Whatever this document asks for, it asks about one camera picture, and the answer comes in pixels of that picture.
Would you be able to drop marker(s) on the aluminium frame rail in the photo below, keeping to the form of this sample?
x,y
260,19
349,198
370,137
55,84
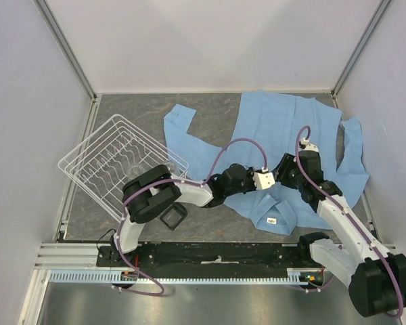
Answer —
x,y
53,256

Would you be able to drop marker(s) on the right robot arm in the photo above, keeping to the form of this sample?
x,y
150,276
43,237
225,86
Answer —
x,y
374,276

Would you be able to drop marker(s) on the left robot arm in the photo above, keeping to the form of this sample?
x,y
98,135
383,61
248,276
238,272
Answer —
x,y
157,190

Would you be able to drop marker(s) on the light blue cable duct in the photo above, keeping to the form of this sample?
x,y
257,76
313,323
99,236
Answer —
x,y
119,277

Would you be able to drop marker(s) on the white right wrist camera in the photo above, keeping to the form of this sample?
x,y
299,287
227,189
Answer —
x,y
306,145

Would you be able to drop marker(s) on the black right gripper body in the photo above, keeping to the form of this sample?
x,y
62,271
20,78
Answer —
x,y
287,174

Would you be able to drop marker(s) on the white wire dish rack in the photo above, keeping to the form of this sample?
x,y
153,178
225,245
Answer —
x,y
113,154

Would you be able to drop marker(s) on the small black square frame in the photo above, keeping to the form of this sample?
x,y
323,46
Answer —
x,y
173,216

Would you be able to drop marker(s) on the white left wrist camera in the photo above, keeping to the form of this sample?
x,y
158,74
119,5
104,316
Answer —
x,y
263,179

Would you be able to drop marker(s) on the light blue button shirt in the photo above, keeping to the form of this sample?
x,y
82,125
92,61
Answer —
x,y
267,125

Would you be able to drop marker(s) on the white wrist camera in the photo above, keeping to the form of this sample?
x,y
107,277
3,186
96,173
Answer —
x,y
306,145
263,179

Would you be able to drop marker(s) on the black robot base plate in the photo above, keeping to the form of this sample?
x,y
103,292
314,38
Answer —
x,y
220,259

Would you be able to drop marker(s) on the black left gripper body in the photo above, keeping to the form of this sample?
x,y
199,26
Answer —
x,y
247,185

